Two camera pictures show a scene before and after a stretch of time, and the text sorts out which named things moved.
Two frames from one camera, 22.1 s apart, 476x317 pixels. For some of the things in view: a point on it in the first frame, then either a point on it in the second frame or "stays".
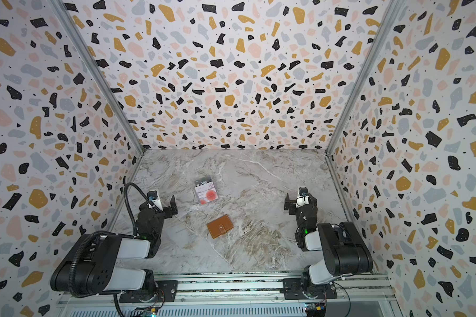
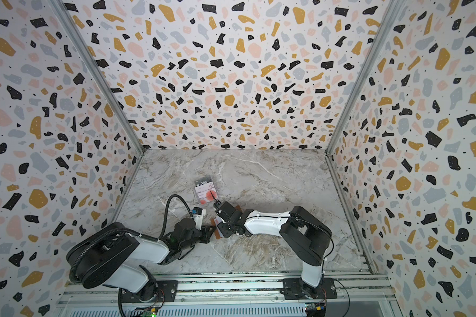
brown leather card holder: [219, 226] stays
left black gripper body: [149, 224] to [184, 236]
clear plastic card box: [206, 190] stays
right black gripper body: [292, 202] to [226, 216]
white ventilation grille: [287, 312] stays
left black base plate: [158, 292] stays
